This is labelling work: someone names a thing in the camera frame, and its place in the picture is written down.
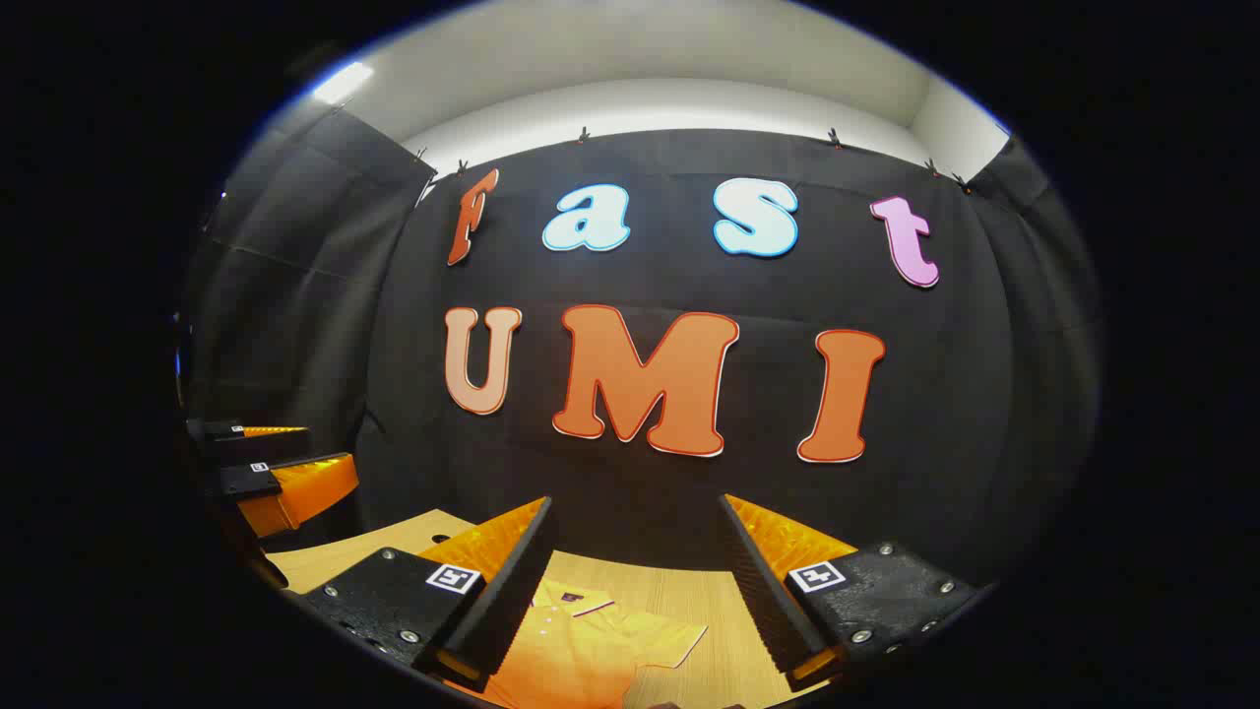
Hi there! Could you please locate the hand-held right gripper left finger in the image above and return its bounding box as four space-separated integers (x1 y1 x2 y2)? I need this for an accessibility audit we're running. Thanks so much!
295 495 554 690

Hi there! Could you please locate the row of black cloth clips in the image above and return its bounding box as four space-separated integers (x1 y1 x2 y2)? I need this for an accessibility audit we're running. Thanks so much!
413 125 973 191

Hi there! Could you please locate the black backdrop cloth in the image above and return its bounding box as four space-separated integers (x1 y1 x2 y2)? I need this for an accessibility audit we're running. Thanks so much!
182 103 1103 592

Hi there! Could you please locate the ceiling light panel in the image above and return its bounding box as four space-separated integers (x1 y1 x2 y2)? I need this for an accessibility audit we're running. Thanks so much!
312 61 376 106

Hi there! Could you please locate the orange T-shirt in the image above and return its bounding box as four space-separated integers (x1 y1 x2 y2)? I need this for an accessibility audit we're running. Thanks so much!
448 579 708 709

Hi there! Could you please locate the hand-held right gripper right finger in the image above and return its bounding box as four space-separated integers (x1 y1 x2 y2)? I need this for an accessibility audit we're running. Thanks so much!
717 492 985 692

